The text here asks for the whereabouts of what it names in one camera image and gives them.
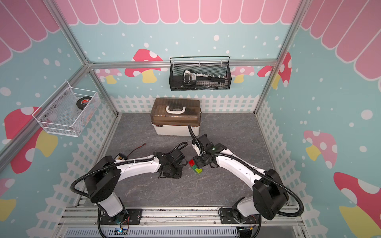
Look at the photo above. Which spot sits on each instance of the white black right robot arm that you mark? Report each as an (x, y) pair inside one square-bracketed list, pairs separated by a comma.
[(270, 197)]

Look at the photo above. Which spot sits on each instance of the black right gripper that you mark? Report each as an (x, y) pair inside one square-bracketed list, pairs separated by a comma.
[(197, 162)]

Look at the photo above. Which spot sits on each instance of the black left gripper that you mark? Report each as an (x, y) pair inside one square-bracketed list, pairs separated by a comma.
[(177, 175)]

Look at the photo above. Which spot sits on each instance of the small green circuit board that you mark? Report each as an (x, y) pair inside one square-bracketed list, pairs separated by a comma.
[(121, 232)]

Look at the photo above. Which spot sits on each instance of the black wire wall basket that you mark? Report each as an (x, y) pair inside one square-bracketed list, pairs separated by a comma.
[(214, 65)]

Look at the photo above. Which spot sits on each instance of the beige toolbox with brown lid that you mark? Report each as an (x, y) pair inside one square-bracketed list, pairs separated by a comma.
[(172, 116)]

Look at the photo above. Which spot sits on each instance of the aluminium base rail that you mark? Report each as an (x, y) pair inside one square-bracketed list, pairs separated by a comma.
[(200, 216)]

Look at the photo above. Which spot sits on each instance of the socket bit set in basket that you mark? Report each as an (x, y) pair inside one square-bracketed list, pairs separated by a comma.
[(200, 80)]

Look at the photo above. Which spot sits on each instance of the red lego brick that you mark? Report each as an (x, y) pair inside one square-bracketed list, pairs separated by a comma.
[(192, 163)]

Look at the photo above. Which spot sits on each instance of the lime green square lego brick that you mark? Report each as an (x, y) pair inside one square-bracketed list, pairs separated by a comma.
[(200, 171)]

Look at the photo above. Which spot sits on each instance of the black tape roll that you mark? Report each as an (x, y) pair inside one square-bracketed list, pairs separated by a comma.
[(83, 102)]

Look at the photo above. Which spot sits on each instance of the white wire wall basket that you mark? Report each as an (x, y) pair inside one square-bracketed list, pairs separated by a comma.
[(60, 115)]

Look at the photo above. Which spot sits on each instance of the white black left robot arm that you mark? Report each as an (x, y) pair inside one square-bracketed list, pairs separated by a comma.
[(99, 183)]

